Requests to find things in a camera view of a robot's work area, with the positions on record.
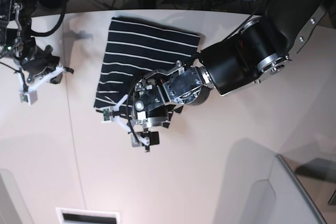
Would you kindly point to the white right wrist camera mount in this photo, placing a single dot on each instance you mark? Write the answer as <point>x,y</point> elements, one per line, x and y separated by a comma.
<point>29,86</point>

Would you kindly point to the navy white striped t-shirt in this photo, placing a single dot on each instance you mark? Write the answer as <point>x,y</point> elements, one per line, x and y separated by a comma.
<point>135,47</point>

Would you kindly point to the white panel left front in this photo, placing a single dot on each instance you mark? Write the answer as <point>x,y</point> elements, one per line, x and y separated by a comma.
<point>13,206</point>

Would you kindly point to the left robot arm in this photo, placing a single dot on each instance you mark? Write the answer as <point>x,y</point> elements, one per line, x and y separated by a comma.
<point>257,49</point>

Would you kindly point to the white panel right front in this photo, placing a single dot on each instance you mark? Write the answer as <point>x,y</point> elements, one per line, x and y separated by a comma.
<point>259,187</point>

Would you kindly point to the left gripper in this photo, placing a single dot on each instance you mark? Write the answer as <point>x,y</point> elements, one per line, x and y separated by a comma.
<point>159,117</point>

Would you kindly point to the white panel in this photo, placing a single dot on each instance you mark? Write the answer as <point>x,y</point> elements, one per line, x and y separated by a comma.
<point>259,187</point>
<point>13,206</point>

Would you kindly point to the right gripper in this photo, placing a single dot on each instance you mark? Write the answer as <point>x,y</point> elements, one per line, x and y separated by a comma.
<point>40,61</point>

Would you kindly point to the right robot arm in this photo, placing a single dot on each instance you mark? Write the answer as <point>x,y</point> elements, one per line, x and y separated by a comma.
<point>18,39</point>

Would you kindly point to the white slotted tray front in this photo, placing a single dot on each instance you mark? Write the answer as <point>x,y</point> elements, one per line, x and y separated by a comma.
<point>71,215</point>

